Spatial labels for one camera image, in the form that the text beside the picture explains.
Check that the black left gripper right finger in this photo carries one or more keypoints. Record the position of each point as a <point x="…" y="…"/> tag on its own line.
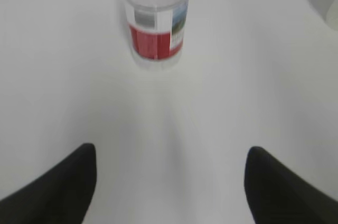
<point x="275" y="194"/>

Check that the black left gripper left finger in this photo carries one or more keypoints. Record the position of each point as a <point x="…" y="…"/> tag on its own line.
<point x="61" y="195"/>

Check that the clear plastic water bottle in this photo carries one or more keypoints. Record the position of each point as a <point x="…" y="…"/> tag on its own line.
<point x="155" y="30"/>

